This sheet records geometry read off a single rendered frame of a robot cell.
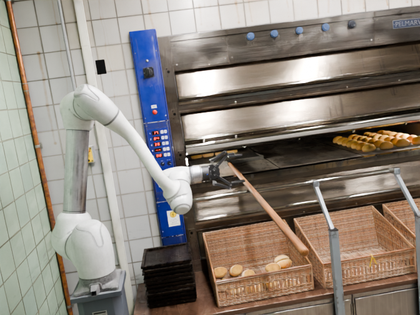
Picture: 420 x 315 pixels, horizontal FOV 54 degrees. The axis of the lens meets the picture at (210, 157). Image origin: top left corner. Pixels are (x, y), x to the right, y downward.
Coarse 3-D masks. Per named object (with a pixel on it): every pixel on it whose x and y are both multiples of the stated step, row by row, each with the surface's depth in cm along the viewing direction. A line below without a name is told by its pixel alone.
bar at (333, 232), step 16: (336, 176) 235; (352, 176) 235; (368, 176) 237; (400, 176) 236; (240, 192) 230; (320, 192) 231; (416, 208) 223; (416, 224) 221; (336, 240) 215; (416, 240) 223; (336, 256) 217; (336, 272) 218; (336, 288) 220; (336, 304) 222
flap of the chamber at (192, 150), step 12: (396, 120) 257; (408, 120) 257; (300, 132) 252; (312, 132) 252; (324, 132) 253; (336, 132) 267; (216, 144) 248; (228, 144) 248; (240, 144) 249; (252, 144) 262
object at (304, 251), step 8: (232, 168) 282; (240, 176) 253; (248, 184) 230; (256, 192) 211; (264, 200) 197; (264, 208) 187; (272, 216) 173; (280, 224) 162; (288, 232) 152; (296, 240) 143; (296, 248) 140; (304, 248) 136
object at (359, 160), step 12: (360, 156) 278; (372, 156) 274; (384, 156) 275; (396, 156) 275; (408, 156) 276; (288, 168) 271; (300, 168) 270; (312, 168) 271; (324, 168) 272; (216, 180) 266; (228, 180) 267
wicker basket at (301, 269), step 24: (216, 240) 266; (240, 240) 268; (264, 240) 269; (288, 240) 268; (216, 264) 265; (240, 264) 266; (216, 288) 223; (240, 288) 225; (264, 288) 227; (288, 288) 229; (312, 288) 230
